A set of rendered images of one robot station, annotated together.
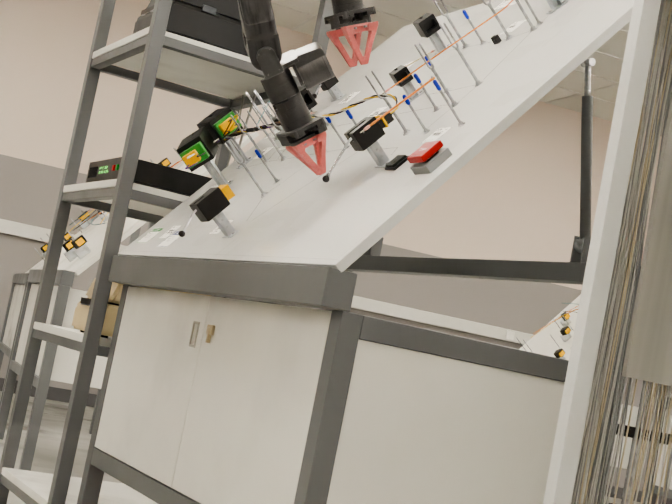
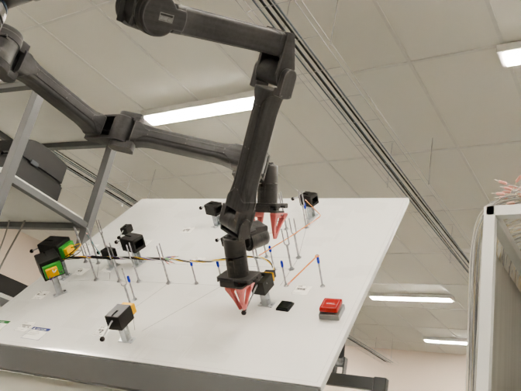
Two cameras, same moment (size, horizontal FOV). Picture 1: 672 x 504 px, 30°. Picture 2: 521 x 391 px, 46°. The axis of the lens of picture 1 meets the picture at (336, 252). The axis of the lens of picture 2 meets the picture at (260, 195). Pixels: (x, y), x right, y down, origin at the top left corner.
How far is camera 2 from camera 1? 140 cm
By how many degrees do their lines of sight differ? 39
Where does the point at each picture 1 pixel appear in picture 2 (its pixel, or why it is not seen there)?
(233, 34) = (45, 183)
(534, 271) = not seen: hidden behind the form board
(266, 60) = (244, 228)
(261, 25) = (250, 204)
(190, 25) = (22, 171)
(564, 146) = (25, 256)
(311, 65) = (260, 236)
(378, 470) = not seen: outside the picture
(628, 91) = (491, 291)
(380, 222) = (330, 354)
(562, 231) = not seen: hidden behind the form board
